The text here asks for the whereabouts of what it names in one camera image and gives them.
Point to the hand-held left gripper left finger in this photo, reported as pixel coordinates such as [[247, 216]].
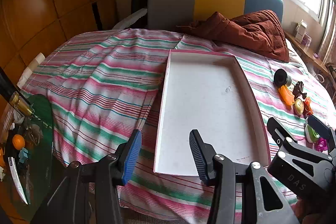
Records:
[[132, 158]]

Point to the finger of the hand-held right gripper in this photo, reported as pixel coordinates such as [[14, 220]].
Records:
[[282, 132], [319, 125]]

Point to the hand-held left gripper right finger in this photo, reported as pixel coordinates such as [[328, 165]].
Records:
[[198, 158]]

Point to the green and white toy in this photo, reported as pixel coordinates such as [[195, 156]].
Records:
[[311, 133]]

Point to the purple plastic toy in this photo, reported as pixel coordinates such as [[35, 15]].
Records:
[[322, 145]]

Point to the orange building block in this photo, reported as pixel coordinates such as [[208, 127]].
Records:
[[307, 102]]

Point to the yellow oval soap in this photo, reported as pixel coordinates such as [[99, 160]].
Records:
[[299, 106]]

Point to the yellow-orange plastic scoop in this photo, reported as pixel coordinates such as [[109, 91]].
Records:
[[285, 95]]

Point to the dark brown toy figure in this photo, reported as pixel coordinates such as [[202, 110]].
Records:
[[298, 90]]

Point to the white tray pink rim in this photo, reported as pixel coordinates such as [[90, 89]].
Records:
[[204, 108]]

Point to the grey jar black cap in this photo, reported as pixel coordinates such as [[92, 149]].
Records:
[[280, 77]]

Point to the wooden shelf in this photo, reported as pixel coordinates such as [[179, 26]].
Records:
[[307, 53]]

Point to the pale pink pillow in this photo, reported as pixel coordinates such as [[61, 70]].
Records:
[[295, 53]]

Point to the purple clear box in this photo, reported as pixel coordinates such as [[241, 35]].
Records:
[[306, 39]]

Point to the beige side curtain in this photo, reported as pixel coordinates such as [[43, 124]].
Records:
[[329, 37]]

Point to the green glass side table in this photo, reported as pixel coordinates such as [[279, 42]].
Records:
[[42, 161]]

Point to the white carton box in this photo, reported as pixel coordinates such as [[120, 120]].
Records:
[[300, 31]]

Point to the brown quilted duvet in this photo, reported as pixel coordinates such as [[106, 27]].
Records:
[[249, 32]]

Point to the small blue object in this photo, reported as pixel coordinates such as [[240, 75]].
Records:
[[23, 155]]

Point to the orange fruit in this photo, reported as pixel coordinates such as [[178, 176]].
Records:
[[19, 141]]

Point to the white curved strip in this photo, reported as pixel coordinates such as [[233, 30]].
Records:
[[17, 182]]

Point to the white plastic tube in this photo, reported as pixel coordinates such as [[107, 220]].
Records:
[[34, 64]]

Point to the wooden wardrobe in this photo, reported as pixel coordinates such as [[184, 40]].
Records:
[[52, 3]]

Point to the white curved rail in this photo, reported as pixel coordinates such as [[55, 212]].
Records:
[[131, 18]]

